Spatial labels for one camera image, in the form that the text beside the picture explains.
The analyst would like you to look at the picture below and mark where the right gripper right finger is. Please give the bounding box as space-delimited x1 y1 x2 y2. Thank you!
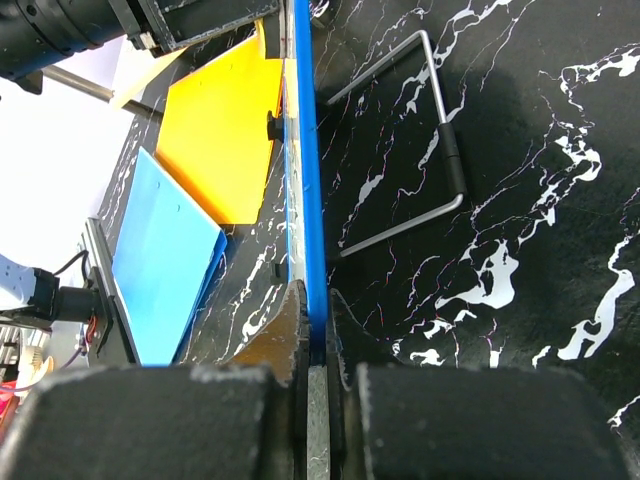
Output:
326 289 395 479

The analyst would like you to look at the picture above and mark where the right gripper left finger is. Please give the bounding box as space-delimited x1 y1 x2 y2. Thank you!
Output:
223 280 308 479

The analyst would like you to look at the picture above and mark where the blue framed whiteboard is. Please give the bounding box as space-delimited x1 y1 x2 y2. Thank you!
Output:
279 0 329 321

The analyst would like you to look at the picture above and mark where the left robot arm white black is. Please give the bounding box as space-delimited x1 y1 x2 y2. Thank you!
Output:
1 0 286 95

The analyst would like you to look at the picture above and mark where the blue folder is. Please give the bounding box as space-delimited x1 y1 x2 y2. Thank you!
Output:
112 148 227 366

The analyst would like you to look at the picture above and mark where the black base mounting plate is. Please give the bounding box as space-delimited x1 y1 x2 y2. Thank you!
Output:
88 267 139 367

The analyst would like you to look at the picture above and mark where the orange folder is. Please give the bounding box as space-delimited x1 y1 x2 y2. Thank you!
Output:
155 22 283 225

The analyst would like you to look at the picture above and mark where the whiteboard metal stand handle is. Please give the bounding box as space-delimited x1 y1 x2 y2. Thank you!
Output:
326 29 468 259

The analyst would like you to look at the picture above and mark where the aluminium rail frame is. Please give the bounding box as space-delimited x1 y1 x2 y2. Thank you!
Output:
79 218 112 281

